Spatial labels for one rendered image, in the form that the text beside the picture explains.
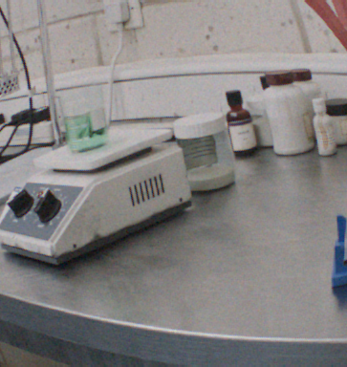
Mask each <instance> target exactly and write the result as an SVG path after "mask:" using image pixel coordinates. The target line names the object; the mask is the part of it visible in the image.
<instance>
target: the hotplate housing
mask: <svg viewBox="0 0 347 367"><path fill-rule="evenodd" d="M27 182H30V183H41V184H62V185H74V186H85V187H84V188H83V190H82V191H81V193H80V194H79V195H78V197H77V199H76V201H75V202H74V204H73V205H72V206H71V208H70V209H69V212H68V213H67V214H66V216H65V217H64V218H63V220H62V221H61V223H60V224H59V225H58V228H57V229H56V231H55V232H54V234H53V235H52V237H51V238H50V240H49V241H45V240H43V239H39V238H34V237H29V236H24V235H23V234H18V233H14V232H8V231H4V230H3V229H0V243H1V248H2V249H5V250H9V251H11V252H14V253H17V254H22V255H26V256H28V257H30V258H34V259H38V260H42V261H44V262H48V263H53V264H57V265H60V264H61V263H63V262H65V261H69V260H71V259H73V258H74V257H78V256H79V255H81V254H83V253H86V252H89V251H91V250H93V249H95V248H99V247H101V246H104V245H107V244H109V243H111V242H113V241H115V240H117V239H119V238H121V237H123V236H125V235H127V234H130V233H132V232H134V231H135V232H136V231H138V230H141V229H143V228H145V227H148V226H150V225H153V224H155V223H157V222H158V221H161V220H162V219H164V218H166V217H168V216H170V215H172V214H175V213H177V212H179V211H181V210H183V209H186V208H189V207H191V206H192V203H191V201H189V199H190V198H191V190H190V185H189V180H188V176H187V170H186V165H185V161H184V156H183V151H182V149H179V146H178V145H168V144H154V145H153V146H151V147H148V148H146V149H143V150H142V151H139V152H137V153H134V154H130V155H128V156H125V157H123V158H120V159H117V160H115V161H112V162H108V163H106V165H103V166H101V167H99V168H96V169H92V170H77V169H61V168H47V169H45V170H43V171H40V172H38V173H36V174H34V175H32V176H31V178H30V179H27ZM27 182H26V183H27ZM26 183H25V184H26ZM25 184H24V185H25ZM24 185H23V187H24Z"/></svg>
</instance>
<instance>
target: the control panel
mask: <svg viewBox="0 0 347 367"><path fill-rule="evenodd" d="M84 187H85V186H74V185H62V184H50V183H30V182H27V183H26V184H25V185H24V187H23V189H26V190H27V192H28V193H29V194H31V195H32V196H33V198H34V202H33V207H32V208H31V210H30V211H29V212H27V213H26V214H25V215H24V216H22V217H21V218H15V216H14V214H13V212H12V211H11V209H9V210H8V213H6V215H5V217H4V218H3V220H2V221H1V223H0V229H3V230H4V231H8V232H14V233H18V234H23V235H24V236H29V237H34V238H39V239H43V240H45V241H49V240H50V238H51V237H52V235H53V234H54V232H55V231H56V229H57V228H58V225H59V224H60V223H61V221H62V220H63V218H64V217H65V216H66V214H67V213H68V212H69V209H70V208H71V206H72V205H73V204H74V202H75V201H76V199H77V197H78V195H79V194H80V193H81V191H82V190H83V188H84ZM46 188H50V189H51V190H52V193H53V194H54V196H55V197H56V198H57V199H59V201H60V202H61V208H60V211H59V213H57V214H56V215H55V217H54V218H52V220H50V222H47V223H42V222H40V221H39V218H38V216H37V215H36V214H35V213H34V211H33V210H34V208H35V207H36V204H37V202H38V201H39V200H40V198H41V196H42V195H43V194H42V195H41V196H40V197H38V196H37V195H38V193H39V192H40V191H43V193H44V192H45V190H46ZM23 189H22V190H21V191H23Z"/></svg>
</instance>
